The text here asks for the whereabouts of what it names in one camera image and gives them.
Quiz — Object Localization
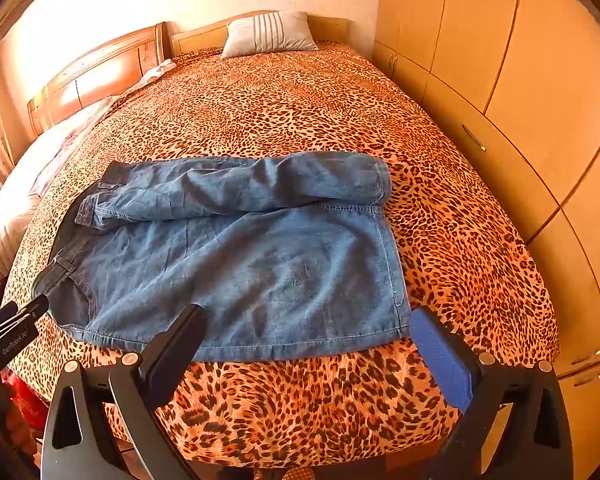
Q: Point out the reddish wooden headboard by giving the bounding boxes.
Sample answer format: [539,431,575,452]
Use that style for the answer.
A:
[27,21,168,137]

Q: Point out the light wooden headboard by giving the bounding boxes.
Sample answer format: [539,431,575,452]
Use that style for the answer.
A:
[170,10,348,58]

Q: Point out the red cloth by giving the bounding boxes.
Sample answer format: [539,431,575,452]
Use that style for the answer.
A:
[2,369,49,432]

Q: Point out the leopard print blanket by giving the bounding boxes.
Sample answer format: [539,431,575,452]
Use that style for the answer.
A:
[2,40,561,468]

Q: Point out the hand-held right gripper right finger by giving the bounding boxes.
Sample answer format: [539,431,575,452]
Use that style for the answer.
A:
[410,307,573,480]

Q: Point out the blue denim pants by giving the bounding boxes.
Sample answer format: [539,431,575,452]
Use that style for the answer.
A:
[31,151,412,363]

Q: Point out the grey striped pillow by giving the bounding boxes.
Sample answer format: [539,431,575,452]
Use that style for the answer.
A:
[221,10,319,60]

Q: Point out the wooden wardrobe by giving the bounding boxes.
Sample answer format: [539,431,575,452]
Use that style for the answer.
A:
[372,0,600,480]

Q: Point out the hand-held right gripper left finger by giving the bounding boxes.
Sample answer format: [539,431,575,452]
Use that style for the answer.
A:
[40,304,206,480]

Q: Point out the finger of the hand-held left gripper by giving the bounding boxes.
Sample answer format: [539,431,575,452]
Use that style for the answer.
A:
[0,294,50,341]

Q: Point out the ribbed bed quilt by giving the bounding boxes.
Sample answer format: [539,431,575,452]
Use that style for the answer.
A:
[0,110,88,311]

